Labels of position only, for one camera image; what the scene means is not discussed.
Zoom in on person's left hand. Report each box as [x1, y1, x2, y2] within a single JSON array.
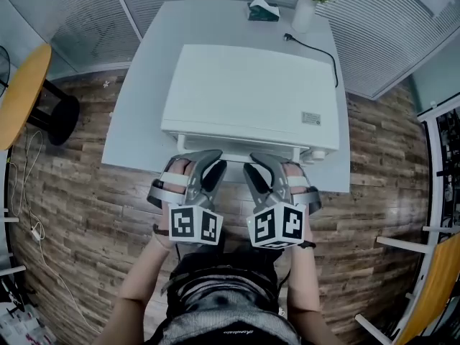
[[163, 159, 196, 206]]

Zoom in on white metal frame bar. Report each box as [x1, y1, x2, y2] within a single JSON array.
[[0, 206, 19, 224], [0, 264, 27, 278]]

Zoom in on white toaster oven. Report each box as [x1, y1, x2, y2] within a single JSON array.
[[160, 44, 341, 167]]

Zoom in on person's grey patterned top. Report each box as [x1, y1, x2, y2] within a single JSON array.
[[150, 282, 301, 345]]

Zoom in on thin white floor cable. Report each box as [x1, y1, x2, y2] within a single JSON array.
[[6, 129, 101, 334]]

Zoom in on person's black trousers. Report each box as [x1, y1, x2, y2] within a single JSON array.
[[167, 228, 285, 312]]

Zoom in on black power cord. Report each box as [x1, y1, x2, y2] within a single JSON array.
[[282, 32, 339, 88]]

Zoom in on thin black cable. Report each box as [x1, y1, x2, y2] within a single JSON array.
[[278, 267, 292, 291]]

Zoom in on person's right hand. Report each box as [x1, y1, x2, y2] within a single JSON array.
[[283, 162, 311, 196]]

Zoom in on white vase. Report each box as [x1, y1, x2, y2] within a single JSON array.
[[290, 0, 318, 35]]

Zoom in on black standing fan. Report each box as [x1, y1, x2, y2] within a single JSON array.
[[0, 45, 12, 89]]

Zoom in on pile of printed packets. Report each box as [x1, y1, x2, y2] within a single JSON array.
[[0, 278, 55, 345]]

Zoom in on wooden desk with white frame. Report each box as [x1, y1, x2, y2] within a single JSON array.
[[354, 224, 460, 345]]

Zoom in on black metal rack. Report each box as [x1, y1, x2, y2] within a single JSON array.
[[434, 108, 460, 236]]

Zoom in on dark green tissue box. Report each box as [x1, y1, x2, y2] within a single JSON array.
[[247, 0, 280, 23]]

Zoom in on person's left forearm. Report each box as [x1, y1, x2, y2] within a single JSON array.
[[103, 234, 177, 345]]

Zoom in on white rectangular table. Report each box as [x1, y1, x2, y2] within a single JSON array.
[[101, 0, 351, 193]]

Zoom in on round wooden table black base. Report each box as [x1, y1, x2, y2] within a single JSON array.
[[0, 43, 81, 151]]

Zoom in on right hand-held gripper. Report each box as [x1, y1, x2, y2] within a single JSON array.
[[243, 152, 323, 250]]

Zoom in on person's right forearm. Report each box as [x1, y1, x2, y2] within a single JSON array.
[[287, 244, 337, 345]]

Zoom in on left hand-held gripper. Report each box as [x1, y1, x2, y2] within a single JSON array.
[[146, 149, 228, 247]]

